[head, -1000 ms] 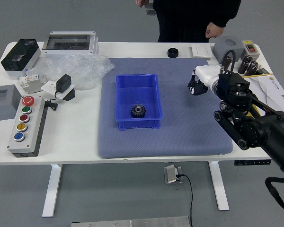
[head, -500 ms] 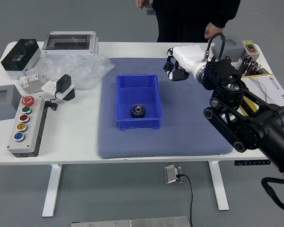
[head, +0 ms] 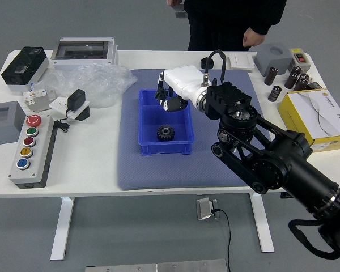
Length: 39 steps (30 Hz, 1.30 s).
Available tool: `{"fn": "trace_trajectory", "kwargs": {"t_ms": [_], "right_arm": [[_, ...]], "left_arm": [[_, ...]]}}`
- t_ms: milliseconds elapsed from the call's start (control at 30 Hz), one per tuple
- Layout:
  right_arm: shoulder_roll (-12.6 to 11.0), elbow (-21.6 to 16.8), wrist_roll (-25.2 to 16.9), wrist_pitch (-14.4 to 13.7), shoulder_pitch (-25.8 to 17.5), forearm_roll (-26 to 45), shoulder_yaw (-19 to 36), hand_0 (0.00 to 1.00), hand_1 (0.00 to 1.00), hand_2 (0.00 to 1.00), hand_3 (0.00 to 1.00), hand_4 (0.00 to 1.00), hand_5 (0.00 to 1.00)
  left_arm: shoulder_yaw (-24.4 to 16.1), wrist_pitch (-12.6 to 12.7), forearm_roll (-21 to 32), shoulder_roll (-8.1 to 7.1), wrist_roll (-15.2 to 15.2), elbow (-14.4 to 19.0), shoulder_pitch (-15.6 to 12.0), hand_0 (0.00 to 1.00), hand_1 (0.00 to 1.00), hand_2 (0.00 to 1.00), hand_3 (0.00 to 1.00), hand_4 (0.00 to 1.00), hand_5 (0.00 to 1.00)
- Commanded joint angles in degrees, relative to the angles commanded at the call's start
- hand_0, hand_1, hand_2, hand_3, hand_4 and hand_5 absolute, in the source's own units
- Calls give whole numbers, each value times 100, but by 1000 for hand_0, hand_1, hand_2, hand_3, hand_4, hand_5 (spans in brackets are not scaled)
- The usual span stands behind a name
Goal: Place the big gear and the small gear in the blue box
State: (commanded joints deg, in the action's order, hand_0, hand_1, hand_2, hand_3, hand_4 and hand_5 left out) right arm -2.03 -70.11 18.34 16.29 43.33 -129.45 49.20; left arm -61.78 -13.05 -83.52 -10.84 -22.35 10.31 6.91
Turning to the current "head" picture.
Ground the person's left hand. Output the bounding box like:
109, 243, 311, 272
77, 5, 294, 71
242, 28, 266, 48

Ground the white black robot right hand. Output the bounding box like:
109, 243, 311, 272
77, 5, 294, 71
154, 65, 208, 113

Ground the big black gear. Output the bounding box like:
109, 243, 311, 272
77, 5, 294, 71
156, 125, 176, 142

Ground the grey floor box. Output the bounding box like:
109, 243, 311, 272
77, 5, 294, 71
174, 3, 188, 18

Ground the blue plastic box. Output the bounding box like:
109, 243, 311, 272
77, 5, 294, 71
137, 88, 195, 157

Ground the yellow white cardboard box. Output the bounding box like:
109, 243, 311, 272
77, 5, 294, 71
277, 88, 340, 154

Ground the grey clear-lid distribution box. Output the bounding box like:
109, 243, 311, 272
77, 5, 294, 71
50, 37, 119, 70

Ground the silver floor socket box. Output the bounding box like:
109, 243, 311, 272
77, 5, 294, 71
195, 198, 221, 221

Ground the five-button grey control box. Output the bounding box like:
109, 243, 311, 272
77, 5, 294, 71
8, 114, 57, 189

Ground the person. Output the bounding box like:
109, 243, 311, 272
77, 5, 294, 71
184, 0, 287, 52

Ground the grey block with round hole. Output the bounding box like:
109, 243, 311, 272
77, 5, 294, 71
254, 42, 294, 77

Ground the clear plastic bag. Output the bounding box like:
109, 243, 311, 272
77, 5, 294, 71
31, 62, 138, 109

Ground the grey-blue padded mat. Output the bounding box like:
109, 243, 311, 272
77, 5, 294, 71
116, 69, 273, 191

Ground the white socket on black base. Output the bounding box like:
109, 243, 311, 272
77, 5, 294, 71
49, 96, 91, 122

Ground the black power adapter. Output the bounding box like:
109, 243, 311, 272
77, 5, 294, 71
66, 88, 86, 112

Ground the white circuit breaker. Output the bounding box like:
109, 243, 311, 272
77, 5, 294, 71
22, 87, 57, 112

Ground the white table leg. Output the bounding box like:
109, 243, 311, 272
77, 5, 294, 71
50, 195, 75, 261
249, 192, 275, 253

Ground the grey block with square recess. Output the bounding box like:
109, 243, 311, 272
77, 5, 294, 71
0, 101, 27, 146

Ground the grey metal plate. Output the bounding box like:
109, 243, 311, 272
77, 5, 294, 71
84, 258, 228, 272

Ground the white wall switch panel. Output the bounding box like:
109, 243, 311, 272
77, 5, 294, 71
228, 53, 256, 70

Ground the grey red-button switch box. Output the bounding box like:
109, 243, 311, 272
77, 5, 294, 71
287, 48, 312, 73

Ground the black adapter cord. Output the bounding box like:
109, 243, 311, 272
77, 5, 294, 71
53, 109, 71, 133

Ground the black-lid white enclosure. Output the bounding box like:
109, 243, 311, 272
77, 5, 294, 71
1, 46, 50, 92

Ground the black floor cable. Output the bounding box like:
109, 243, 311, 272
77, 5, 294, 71
211, 208, 232, 272

